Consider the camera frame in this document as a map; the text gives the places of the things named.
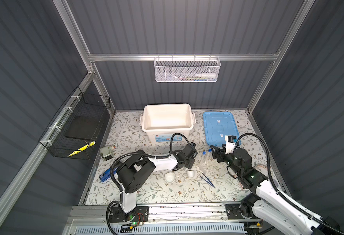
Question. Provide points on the grey green box device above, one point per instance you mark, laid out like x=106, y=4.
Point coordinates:
x=106, y=152

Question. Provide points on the white ceramic mortar bowl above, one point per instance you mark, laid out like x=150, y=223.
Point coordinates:
x=169, y=177

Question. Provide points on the white wire mesh basket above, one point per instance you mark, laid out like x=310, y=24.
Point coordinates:
x=183, y=69

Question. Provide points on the white plastic storage bin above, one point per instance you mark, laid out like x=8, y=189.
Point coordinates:
x=161, y=121

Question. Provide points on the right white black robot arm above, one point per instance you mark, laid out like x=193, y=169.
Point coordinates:
x=272, y=196

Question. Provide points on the blue stapler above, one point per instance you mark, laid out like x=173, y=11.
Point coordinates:
x=105, y=176

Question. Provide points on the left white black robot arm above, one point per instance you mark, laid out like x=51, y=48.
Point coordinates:
x=135, y=171

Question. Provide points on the blue plastic tweezers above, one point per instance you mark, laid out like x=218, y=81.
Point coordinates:
x=207, y=180

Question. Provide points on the small white ceramic crucible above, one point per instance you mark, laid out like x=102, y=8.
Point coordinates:
x=191, y=174

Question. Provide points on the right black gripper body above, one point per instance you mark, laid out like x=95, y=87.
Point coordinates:
x=228, y=159

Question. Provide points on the white bottle in basket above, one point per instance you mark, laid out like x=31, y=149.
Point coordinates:
x=206, y=75

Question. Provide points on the floral patterned table mat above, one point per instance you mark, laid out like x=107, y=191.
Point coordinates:
x=127, y=136

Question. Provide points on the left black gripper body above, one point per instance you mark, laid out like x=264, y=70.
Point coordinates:
x=189, y=164

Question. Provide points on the black wire wall basket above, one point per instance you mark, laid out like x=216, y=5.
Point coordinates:
x=77, y=131

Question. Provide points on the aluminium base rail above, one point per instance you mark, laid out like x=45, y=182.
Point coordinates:
x=214, y=216

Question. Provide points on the blue plastic bin lid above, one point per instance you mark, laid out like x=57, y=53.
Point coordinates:
x=217, y=125

